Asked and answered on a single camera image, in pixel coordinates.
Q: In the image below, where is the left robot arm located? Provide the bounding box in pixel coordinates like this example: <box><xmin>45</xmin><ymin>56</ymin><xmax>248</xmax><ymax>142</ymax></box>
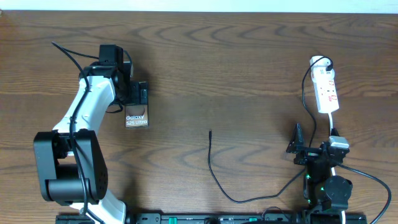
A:
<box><xmin>33</xmin><ymin>44</ymin><xmax>149</xmax><ymax>223</ymax></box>

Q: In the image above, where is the white power strip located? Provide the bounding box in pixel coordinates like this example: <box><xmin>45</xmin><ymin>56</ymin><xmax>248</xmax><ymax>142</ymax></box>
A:
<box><xmin>310</xmin><ymin>55</ymin><xmax>339</xmax><ymax>114</ymax></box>

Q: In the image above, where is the white power strip cord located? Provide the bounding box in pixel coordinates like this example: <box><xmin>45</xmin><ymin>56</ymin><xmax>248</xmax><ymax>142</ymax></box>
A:
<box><xmin>328</xmin><ymin>112</ymin><xmax>347</xmax><ymax>224</ymax></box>

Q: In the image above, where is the black left camera cable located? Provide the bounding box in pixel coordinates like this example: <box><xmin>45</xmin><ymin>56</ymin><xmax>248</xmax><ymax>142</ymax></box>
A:
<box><xmin>51</xmin><ymin>41</ymin><xmax>106</xmax><ymax>224</ymax></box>

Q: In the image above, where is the black right camera cable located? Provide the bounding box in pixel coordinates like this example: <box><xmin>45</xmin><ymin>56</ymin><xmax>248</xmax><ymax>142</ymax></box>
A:
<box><xmin>337</xmin><ymin>163</ymin><xmax>392</xmax><ymax>224</ymax></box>

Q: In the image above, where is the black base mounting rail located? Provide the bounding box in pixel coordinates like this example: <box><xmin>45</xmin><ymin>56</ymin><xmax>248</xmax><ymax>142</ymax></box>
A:
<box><xmin>55</xmin><ymin>212</ymin><xmax>368</xmax><ymax>224</ymax></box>

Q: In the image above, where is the Galaxy S25 Ultra smartphone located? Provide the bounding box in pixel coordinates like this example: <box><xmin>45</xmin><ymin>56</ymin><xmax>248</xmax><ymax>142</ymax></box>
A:
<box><xmin>125</xmin><ymin>105</ymin><xmax>149</xmax><ymax>128</ymax></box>

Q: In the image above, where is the black camera cable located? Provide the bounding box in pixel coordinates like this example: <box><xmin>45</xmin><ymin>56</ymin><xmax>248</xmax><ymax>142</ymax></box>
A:
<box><xmin>51</xmin><ymin>41</ymin><xmax>106</xmax><ymax>224</ymax></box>
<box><xmin>337</xmin><ymin>163</ymin><xmax>392</xmax><ymax>224</ymax></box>

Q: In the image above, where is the black charging cable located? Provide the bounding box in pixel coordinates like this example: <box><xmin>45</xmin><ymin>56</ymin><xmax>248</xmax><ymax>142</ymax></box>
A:
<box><xmin>207</xmin><ymin>55</ymin><xmax>335</xmax><ymax>204</ymax></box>

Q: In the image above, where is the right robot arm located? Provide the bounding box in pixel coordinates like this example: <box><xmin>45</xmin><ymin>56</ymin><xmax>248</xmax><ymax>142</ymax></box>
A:
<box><xmin>286</xmin><ymin>124</ymin><xmax>353</xmax><ymax>223</ymax></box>

